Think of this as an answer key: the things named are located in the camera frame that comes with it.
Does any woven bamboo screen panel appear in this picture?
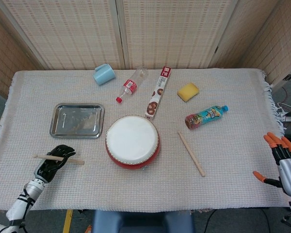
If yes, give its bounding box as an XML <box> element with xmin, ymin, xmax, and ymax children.
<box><xmin>207</xmin><ymin>0</ymin><xmax>281</xmax><ymax>70</ymax></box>
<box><xmin>115</xmin><ymin>0</ymin><xmax>240</xmax><ymax>70</ymax></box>
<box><xmin>0</xmin><ymin>0</ymin><xmax>126</xmax><ymax>71</ymax></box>
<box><xmin>0</xmin><ymin>9</ymin><xmax>43</xmax><ymax>99</ymax></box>
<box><xmin>235</xmin><ymin>0</ymin><xmax>291</xmax><ymax>92</ymax></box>

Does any clear bottle red label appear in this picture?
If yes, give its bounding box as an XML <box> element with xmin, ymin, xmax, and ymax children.
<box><xmin>115</xmin><ymin>68</ymin><xmax>148</xmax><ymax>104</ymax></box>

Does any orange-tipped right robot hand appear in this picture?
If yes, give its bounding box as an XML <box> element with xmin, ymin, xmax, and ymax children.
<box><xmin>253</xmin><ymin>132</ymin><xmax>291</xmax><ymax>198</ymax></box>

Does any long white wrap box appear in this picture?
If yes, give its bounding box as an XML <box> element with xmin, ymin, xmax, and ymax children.
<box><xmin>145</xmin><ymin>66</ymin><xmax>172</xmax><ymax>121</ymax></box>

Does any white floor cable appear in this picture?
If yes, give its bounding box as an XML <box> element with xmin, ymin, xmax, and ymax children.
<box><xmin>277</xmin><ymin>88</ymin><xmax>291</xmax><ymax>111</ymax></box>

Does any wooden drumstick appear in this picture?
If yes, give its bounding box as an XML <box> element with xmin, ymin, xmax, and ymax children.
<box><xmin>177</xmin><ymin>131</ymin><xmax>206</xmax><ymax>178</ymax></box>
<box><xmin>32</xmin><ymin>154</ymin><xmax>85</xmax><ymax>166</ymax></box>

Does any red floor cable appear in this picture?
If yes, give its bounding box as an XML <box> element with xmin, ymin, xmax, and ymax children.
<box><xmin>280</xmin><ymin>86</ymin><xmax>289</xmax><ymax>104</ymax></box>

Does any white woven table cloth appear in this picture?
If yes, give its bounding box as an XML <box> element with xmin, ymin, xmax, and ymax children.
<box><xmin>0</xmin><ymin>68</ymin><xmax>291</xmax><ymax>211</ymax></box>

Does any blue robot base cover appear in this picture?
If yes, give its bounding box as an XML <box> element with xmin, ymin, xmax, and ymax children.
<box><xmin>92</xmin><ymin>209</ymin><xmax>195</xmax><ymax>233</ymax></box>

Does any juice bottle blue label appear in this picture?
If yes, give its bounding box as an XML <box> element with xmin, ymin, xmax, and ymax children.
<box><xmin>185</xmin><ymin>105</ymin><xmax>229</xmax><ymax>131</ymax></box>

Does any light blue plastic cup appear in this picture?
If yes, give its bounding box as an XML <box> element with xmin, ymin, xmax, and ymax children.
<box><xmin>92</xmin><ymin>63</ymin><xmax>116</xmax><ymax>86</ymax></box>

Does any yellow sponge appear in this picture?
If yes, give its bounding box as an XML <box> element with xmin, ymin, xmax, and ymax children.
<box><xmin>177</xmin><ymin>82</ymin><xmax>200</xmax><ymax>103</ymax></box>

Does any red and white drum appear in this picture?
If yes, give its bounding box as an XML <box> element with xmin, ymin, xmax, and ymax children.
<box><xmin>105</xmin><ymin>115</ymin><xmax>162</xmax><ymax>171</ymax></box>

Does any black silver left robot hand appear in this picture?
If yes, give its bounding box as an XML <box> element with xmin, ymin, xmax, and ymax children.
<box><xmin>33</xmin><ymin>145</ymin><xmax>76</xmax><ymax>184</ymax></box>

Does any rectangular metal tray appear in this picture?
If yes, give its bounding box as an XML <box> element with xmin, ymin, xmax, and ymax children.
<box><xmin>49</xmin><ymin>103</ymin><xmax>105</xmax><ymax>139</ymax></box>

